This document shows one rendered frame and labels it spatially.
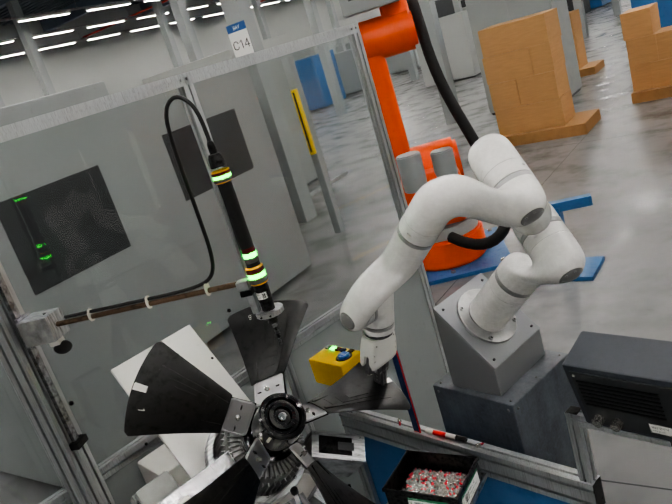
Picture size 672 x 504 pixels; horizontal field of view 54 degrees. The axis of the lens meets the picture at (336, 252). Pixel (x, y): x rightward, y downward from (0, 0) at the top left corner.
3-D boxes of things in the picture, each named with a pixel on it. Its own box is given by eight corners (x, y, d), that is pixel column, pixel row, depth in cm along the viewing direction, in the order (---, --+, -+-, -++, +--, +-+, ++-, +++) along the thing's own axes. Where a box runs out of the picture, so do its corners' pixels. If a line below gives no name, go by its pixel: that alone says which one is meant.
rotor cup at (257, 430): (256, 472, 160) (269, 453, 150) (232, 418, 166) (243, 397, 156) (306, 449, 168) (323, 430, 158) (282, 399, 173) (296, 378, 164)
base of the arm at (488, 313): (481, 281, 208) (508, 244, 195) (526, 324, 202) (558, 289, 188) (444, 307, 197) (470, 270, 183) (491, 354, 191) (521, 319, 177)
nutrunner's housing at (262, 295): (264, 327, 160) (198, 145, 147) (268, 320, 164) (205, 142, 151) (279, 324, 159) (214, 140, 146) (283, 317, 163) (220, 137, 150)
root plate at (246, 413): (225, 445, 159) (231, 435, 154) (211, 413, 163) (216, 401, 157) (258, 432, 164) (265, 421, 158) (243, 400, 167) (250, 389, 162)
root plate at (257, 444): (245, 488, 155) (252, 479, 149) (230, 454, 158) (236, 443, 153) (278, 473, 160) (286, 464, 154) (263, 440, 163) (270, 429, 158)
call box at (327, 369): (317, 386, 221) (307, 358, 218) (337, 370, 227) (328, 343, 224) (350, 395, 209) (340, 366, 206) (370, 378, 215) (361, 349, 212)
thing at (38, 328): (24, 351, 174) (10, 322, 171) (39, 339, 180) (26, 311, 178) (56, 344, 171) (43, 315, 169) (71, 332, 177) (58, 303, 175)
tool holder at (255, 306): (245, 324, 159) (232, 287, 156) (254, 311, 165) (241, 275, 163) (280, 317, 157) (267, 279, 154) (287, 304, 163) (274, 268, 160)
